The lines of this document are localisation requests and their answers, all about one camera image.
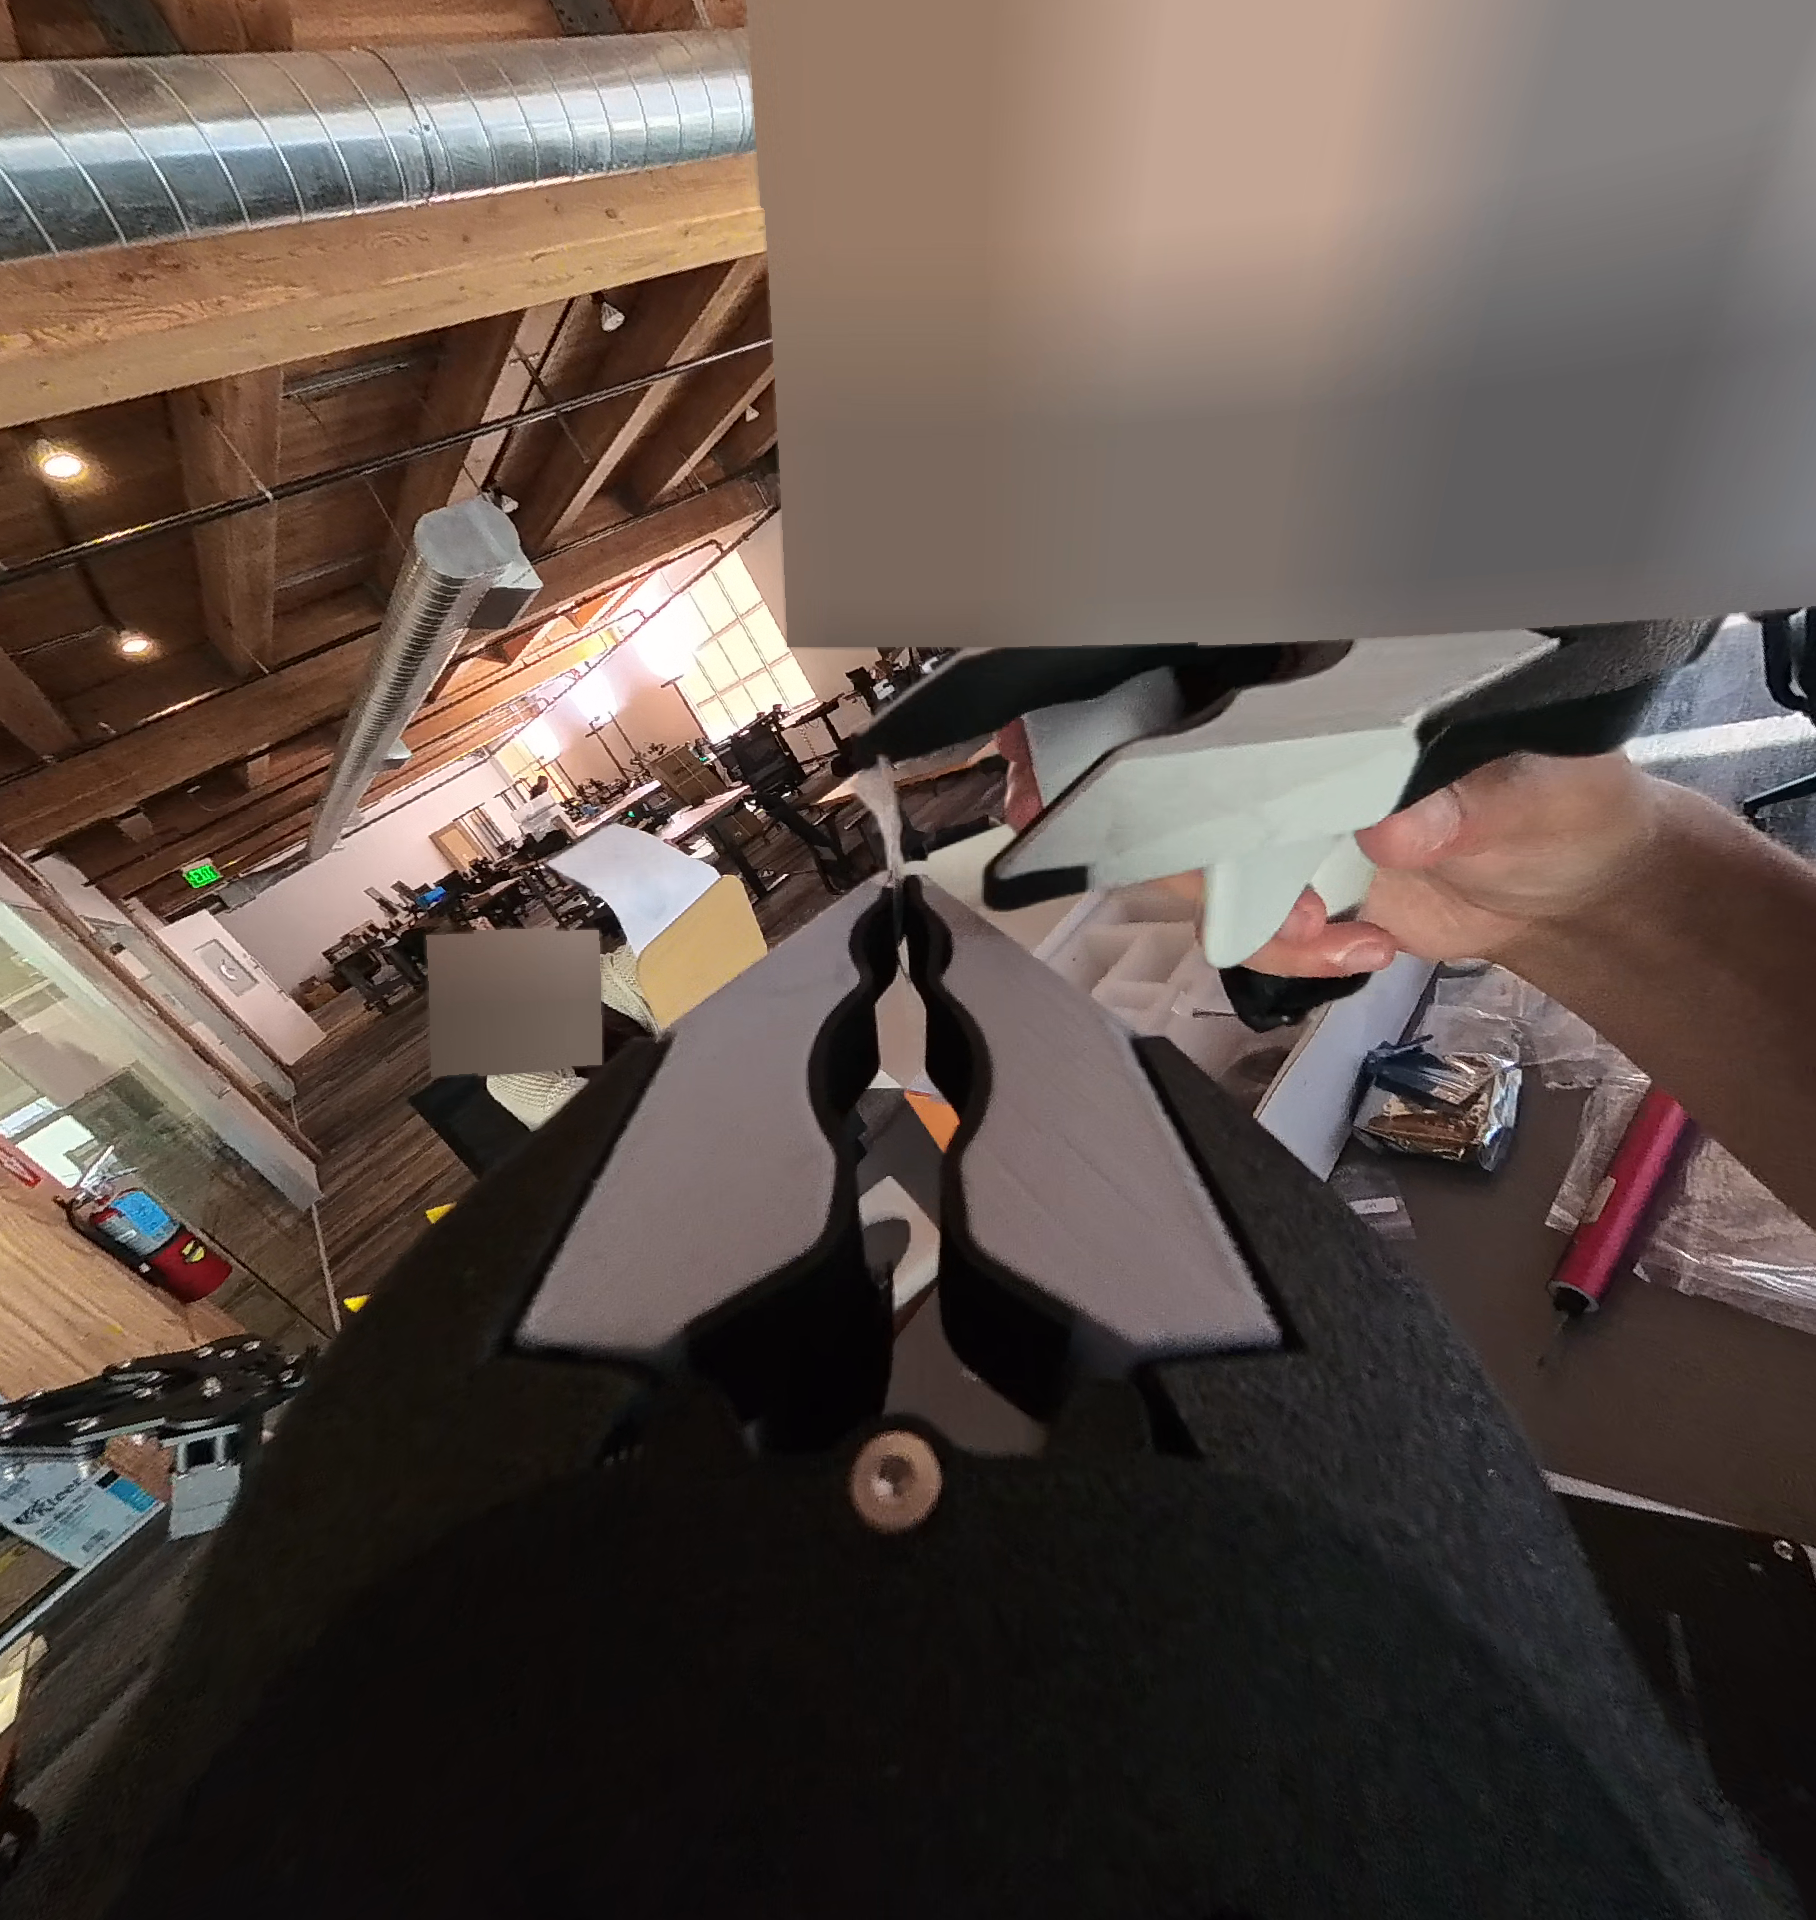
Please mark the clear plastic wrap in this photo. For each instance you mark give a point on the clear plastic wrap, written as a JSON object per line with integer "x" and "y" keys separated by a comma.
{"x": 1779, "y": 1244}

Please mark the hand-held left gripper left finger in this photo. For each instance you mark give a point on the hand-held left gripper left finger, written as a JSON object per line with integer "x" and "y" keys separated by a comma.
{"x": 667, "y": 1201}

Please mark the black metal base plate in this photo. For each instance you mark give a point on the black metal base plate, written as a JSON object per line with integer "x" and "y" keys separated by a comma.
{"x": 1718, "y": 1679}

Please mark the small clear plastic bag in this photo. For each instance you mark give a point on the small clear plastic bag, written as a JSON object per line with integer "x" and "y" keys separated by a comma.
{"x": 890, "y": 838}

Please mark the large silver air duct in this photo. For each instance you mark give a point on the large silver air duct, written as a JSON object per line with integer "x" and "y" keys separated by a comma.
{"x": 322, "y": 133}

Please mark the stacked cardboard boxes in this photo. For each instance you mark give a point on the stacked cardboard boxes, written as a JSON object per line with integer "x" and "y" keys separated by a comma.
{"x": 53, "y": 1515}

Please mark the person's right hand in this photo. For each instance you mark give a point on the person's right hand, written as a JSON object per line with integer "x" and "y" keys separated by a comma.
{"x": 1492, "y": 855}

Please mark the person's right forearm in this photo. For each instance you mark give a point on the person's right forearm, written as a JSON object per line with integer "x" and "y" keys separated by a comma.
{"x": 1748, "y": 899}

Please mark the orange cardboard box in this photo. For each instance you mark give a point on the orange cardboard box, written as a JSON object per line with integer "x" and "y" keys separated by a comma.
{"x": 1343, "y": 1050}

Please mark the red fire extinguisher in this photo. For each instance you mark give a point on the red fire extinguisher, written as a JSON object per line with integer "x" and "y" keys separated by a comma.
{"x": 175, "y": 1253}

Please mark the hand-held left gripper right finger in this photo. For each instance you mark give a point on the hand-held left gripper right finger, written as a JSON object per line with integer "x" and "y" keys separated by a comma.
{"x": 1117, "y": 1201}

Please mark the slim silver air duct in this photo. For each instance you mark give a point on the slim silver air duct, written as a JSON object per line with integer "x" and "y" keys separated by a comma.
{"x": 413, "y": 630}

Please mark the silver foil bag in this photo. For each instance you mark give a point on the silver foil bag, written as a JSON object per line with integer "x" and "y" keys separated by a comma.
{"x": 1448, "y": 1111}

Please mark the small clear parts bag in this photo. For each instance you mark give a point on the small clear parts bag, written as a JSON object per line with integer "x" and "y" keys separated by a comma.
{"x": 1371, "y": 1210}

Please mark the red metal cylinder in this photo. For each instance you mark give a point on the red metal cylinder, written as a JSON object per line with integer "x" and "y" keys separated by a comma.
{"x": 1620, "y": 1201}

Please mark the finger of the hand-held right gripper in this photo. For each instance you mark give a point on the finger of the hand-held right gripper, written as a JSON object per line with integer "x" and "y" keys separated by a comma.
{"x": 1238, "y": 794}
{"x": 1117, "y": 719}

